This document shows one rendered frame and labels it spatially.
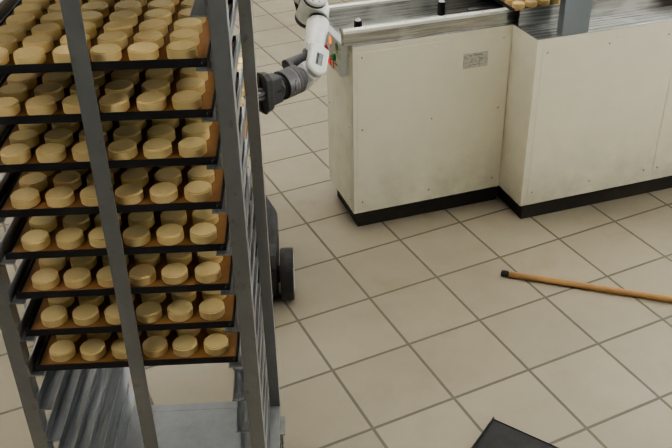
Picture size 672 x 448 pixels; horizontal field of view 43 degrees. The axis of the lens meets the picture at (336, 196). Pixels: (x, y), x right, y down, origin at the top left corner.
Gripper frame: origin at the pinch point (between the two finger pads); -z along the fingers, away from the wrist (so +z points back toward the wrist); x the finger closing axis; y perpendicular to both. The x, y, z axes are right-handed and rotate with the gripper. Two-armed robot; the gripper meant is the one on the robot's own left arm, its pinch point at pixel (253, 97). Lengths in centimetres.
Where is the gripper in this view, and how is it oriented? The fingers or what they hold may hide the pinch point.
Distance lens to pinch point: 248.8
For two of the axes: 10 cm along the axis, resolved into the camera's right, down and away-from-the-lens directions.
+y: 7.4, 3.3, -5.9
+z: 6.7, -3.9, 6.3
